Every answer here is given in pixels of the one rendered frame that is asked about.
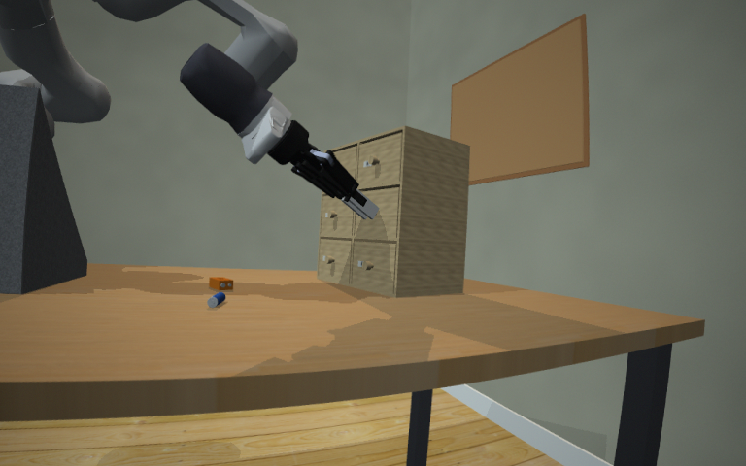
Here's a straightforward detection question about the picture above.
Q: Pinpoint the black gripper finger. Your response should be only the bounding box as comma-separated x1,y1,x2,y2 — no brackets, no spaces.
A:
291,163,367,219
301,149,380,219

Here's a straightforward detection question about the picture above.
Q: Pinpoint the blue aa battery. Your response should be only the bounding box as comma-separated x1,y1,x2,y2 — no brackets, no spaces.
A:
207,292,225,308

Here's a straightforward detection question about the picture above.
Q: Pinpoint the orange nine-volt battery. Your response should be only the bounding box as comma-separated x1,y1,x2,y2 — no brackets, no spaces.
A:
209,277,233,290

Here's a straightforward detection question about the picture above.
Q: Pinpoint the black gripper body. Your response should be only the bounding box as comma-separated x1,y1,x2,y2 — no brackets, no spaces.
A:
267,120,322,172

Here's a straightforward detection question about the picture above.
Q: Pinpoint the light wooden drawer front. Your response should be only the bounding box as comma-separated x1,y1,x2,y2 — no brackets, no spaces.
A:
321,196,354,236
319,239,352,283
352,242,397,294
355,187,400,238
357,133,403,186
334,146,357,179

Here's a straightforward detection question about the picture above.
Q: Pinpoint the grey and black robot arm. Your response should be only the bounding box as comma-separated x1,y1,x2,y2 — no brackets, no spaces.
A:
0,0,298,164

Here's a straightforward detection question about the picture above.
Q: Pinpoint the small wooden chest of drawers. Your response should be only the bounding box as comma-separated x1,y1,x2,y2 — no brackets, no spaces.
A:
317,126,470,298

